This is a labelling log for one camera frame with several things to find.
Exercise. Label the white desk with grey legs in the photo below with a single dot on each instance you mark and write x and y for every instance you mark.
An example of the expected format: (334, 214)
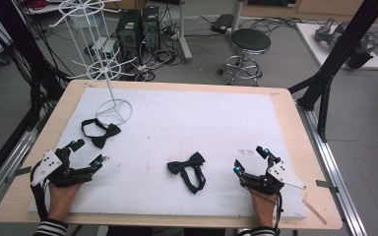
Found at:
(184, 39)

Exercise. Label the grey metal clip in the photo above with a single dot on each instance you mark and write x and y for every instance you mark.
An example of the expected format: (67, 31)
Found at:
(18, 172)
(326, 186)

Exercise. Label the person's right hand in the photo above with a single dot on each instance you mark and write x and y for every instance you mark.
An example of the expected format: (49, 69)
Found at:
(264, 208)

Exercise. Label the black flat box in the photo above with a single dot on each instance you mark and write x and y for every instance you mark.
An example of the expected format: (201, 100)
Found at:
(222, 23)

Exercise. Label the black angled frame post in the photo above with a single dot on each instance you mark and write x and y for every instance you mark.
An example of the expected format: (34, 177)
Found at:
(344, 46)

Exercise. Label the white floor board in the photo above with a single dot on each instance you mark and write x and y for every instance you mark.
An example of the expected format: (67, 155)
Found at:
(311, 42)

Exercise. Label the black round stool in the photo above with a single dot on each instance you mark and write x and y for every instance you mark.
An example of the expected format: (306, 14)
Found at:
(250, 39)

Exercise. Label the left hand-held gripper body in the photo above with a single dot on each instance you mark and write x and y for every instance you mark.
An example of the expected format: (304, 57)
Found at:
(47, 165)

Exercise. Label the black computer tower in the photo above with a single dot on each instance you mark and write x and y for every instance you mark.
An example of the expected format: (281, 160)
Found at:
(128, 32)
(151, 28)

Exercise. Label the navy bow tie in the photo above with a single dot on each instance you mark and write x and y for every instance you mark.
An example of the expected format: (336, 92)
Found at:
(194, 160)

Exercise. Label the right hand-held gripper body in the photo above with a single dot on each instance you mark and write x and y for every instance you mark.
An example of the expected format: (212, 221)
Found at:
(280, 173)

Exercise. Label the small white box device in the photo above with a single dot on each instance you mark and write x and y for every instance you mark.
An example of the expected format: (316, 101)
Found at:
(105, 47)

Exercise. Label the black bow tie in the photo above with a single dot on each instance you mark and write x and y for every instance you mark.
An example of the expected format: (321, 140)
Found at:
(106, 133)

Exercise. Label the thin wooden stick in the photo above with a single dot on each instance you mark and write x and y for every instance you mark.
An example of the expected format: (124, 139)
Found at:
(314, 212)

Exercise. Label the person's left hand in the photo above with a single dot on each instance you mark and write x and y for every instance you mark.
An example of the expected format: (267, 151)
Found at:
(60, 201)

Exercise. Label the aluminium rail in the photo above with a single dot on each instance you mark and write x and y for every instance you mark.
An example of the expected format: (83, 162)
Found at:
(333, 173)
(10, 164)

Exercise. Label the white foam mat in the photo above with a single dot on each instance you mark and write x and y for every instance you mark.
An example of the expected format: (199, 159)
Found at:
(177, 124)

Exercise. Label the person's dark lap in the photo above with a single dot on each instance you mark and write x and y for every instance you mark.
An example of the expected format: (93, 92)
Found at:
(164, 231)

